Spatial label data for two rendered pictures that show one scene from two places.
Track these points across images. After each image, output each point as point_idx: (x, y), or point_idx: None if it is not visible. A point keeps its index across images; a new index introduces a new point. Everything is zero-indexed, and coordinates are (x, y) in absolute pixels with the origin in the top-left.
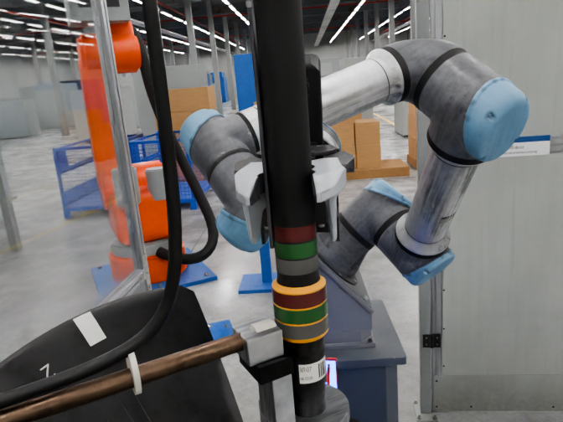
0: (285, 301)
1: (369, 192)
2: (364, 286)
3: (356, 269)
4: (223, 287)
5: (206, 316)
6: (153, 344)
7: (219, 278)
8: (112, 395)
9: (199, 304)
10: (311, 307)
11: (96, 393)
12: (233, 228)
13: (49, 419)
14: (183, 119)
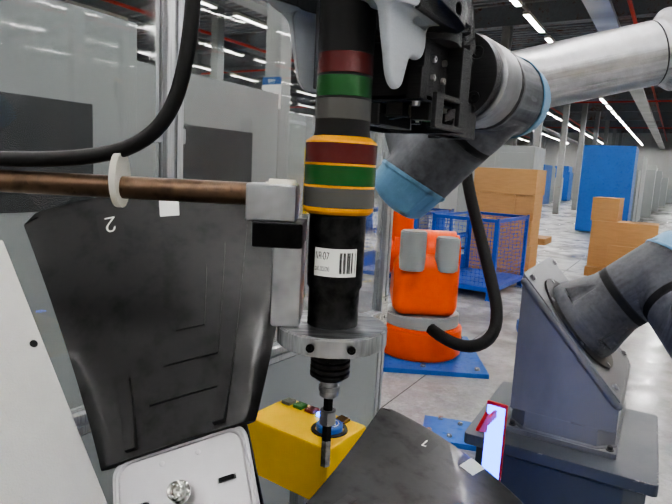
0: (309, 151)
1: (651, 245)
2: (623, 379)
3: (611, 347)
4: (492, 389)
5: (461, 413)
6: (221, 236)
7: (491, 378)
8: (154, 263)
9: (459, 398)
10: (336, 163)
11: (72, 183)
12: (386, 177)
13: (89, 260)
14: (502, 202)
